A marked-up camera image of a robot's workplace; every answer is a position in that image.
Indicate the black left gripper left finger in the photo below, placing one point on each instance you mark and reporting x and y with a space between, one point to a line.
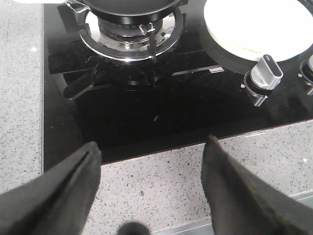
57 202

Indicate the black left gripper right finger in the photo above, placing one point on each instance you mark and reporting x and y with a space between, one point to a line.
243 204

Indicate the black frying pan green handle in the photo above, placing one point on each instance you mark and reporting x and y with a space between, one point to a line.
132 12

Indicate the fried egg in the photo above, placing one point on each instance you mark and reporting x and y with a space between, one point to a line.
227 39

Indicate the white ceramic plate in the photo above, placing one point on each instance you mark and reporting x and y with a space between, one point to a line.
281 28

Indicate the silver stove knob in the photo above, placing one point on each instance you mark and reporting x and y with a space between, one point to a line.
306 70
264 77

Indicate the black glass gas cooktop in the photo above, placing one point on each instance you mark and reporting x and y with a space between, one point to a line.
132 109

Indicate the black pan support grate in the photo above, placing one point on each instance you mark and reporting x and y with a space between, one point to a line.
78 18

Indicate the black round gas burner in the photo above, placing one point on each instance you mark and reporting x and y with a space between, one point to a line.
112 33

